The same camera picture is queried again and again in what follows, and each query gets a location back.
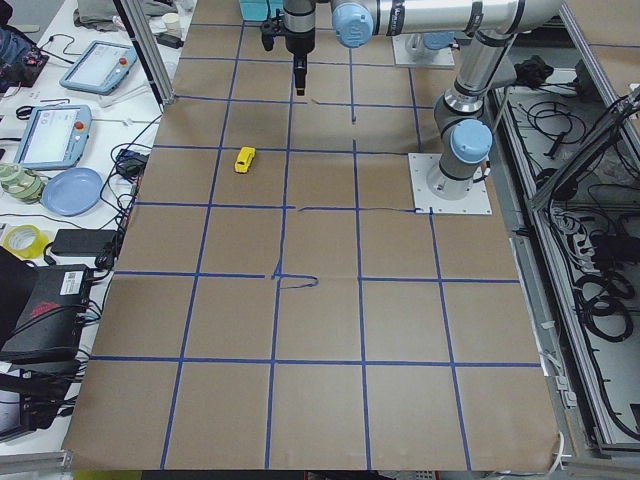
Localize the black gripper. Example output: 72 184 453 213
260 0 316 96

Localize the yellow toy beetle car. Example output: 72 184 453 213
234 146 256 174

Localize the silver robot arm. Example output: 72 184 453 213
260 1 454 96
330 1 562 200

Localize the teal plastic storage bin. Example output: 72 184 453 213
239 0 283 22

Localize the upper blue teach pendant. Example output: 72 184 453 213
59 41 138 95

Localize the blue teach pendant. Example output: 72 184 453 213
59 41 138 95
14 105 93 170

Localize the brown paper table mat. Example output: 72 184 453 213
64 1 558 471

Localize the lower blue teach pendant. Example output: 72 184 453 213
14 105 93 170

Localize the blue plastic plate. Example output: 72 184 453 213
41 167 103 216

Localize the black power adapter brick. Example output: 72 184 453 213
50 229 116 257

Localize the green tape rolls stack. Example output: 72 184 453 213
1 163 46 204

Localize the yellow tape roll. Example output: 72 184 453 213
2 225 49 260

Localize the black box red logo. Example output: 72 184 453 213
1 249 90 365

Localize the aluminium frame post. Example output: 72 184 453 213
113 0 175 106

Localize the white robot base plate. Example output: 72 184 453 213
408 153 492 215

